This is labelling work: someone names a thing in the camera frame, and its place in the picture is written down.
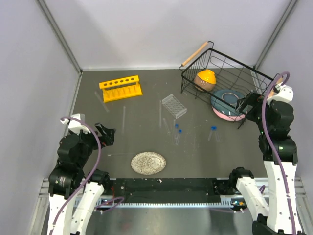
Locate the yellow brown bowl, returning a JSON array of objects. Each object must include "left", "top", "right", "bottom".
[{"left": 194, "top": 69, "right": 217, "bottom": 92}]

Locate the yellow test tube rack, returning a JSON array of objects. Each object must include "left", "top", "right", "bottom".
[{"left": 99, "top": 75, "right": 143, "bottom": 103}]

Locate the clear plastic tube rack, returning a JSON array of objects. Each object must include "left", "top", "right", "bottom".
[{"left": 161, "top": 94, "right": 187, "bottom": 119}]

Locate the blue plate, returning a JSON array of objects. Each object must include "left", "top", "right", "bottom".
[{"left": 210, "top": 89, "right": 247, "bottom": 116}]

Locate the pink plate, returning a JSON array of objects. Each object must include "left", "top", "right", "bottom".
[{"left": 212, "top": 107, "right": 246, "bottom": 122}]

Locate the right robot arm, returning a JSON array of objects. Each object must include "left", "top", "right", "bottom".
[{"left": 228, "top": 92, "right": 305, "bottom": 235}]

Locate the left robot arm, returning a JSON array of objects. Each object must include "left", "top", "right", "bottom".
[{"left": 47, "top": 120, "right": 116, "bottom": 235}]

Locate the speckled white plate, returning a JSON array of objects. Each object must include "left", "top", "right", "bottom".
[{"left": 131, "top": 152, "right": 166, "bottom": 175}]

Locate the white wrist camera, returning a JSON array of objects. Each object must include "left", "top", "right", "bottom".
[
  {"left": 60, "top": 113, "right": 91, "bottom": 135},
  {"left": 267, "top": 82, "right": 294, "bottom": 105}
]

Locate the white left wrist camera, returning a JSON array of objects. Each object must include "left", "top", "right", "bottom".
[{"left": 60, "top": 113, "right": 91, "bottom": 135}]

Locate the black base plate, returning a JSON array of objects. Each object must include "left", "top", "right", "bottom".
[{"left": 106, "top": 178, "right": 232, "bottom": 204}]

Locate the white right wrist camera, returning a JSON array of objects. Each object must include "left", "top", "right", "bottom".
[{"left": 267, "top": 82, "right": 294, "bottom": 105}]

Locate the black wire basket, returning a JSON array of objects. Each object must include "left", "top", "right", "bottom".
[{"left": 179, "top": 41, "right": 273, "bottom": 125}]

